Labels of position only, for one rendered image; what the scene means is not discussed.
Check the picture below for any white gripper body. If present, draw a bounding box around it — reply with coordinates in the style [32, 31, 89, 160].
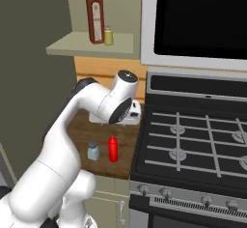
[89, 100, 143, 127]

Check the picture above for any small red condiment bottle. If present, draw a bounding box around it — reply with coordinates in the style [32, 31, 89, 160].
[107, 133, 119, 163]

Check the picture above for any blue-grey shaker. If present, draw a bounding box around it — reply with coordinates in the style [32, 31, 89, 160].
[87, 140, 101, 161]

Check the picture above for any olive cabinet shelf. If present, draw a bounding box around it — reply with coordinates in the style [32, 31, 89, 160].
[45, 30, 135, 61]

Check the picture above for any yellow shaker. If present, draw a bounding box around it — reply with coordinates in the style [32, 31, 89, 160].
[103, 24, 115, 47]

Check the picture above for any pale base cabinet door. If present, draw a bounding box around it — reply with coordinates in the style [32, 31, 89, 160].
[84, 175, 131, 228]

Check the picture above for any tall red sauce bottle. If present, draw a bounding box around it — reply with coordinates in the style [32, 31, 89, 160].
[85, 0, 106, 45]

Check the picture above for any olive cabinet door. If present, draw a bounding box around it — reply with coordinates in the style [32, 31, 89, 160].
[0, 0, 78, 183]

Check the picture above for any black gas stove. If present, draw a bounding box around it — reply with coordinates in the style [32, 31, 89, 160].
[128, 70, 247, 228]

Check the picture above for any silver stove knob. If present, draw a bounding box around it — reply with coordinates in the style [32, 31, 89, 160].
[200, 194, 213, 208]
[225, 198, 240, 212]
[159, 187, 174, 201]
[138, 184, 151, 197]

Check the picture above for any silver microwave oven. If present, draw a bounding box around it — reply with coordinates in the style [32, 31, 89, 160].
[140, 0, 247, 72]

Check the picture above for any silver cabinet handle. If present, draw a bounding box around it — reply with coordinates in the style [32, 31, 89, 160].
[119, 200, 126, 227]

